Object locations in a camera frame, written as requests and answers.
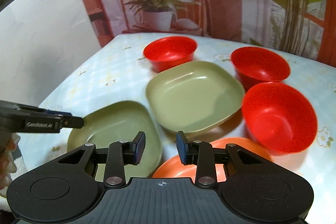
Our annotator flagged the orange square plate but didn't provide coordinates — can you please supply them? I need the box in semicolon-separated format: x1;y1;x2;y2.
151;136;274;183

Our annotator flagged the red bowl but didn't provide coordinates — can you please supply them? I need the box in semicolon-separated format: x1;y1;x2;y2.
143;36;198;72
231;47;291;91
241;83;318;155

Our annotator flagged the person's left hand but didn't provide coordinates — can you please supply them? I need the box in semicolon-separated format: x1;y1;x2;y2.
1;133;20;190

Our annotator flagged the green square plate near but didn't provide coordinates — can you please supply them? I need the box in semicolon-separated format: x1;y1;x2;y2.
67;101;163;180

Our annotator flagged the green square plate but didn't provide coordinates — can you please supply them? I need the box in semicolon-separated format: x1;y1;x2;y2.
67;101;163;180
146;61;245;135

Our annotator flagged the green square plate far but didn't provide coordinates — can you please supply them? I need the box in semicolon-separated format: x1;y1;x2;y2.
146;61;245;135

